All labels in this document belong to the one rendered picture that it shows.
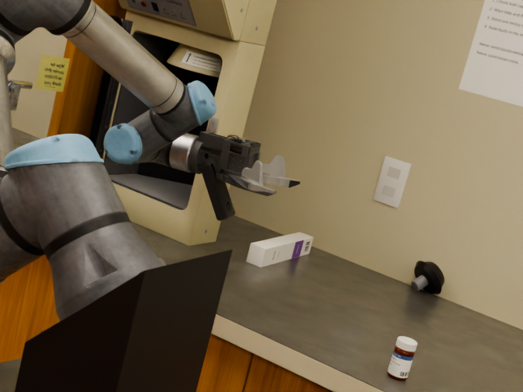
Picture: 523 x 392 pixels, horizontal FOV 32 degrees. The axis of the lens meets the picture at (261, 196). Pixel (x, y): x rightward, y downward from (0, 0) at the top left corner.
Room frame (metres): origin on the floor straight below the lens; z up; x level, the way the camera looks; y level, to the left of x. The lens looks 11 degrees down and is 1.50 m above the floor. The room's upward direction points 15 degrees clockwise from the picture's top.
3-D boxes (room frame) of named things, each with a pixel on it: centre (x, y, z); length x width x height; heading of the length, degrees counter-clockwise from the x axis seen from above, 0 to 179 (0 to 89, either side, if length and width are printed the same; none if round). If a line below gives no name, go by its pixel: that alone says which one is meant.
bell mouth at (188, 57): (2.16, 0.20, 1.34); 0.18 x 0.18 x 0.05
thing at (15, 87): (1.93, 0.56, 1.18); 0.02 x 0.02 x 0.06; 52
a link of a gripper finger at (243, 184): (1.74, 0.05, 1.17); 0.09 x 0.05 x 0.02; 37
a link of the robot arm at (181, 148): (1.82, 0.16, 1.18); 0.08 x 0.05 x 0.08; 163
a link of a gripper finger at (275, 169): (1.82, -0.02, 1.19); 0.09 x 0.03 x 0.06; 109
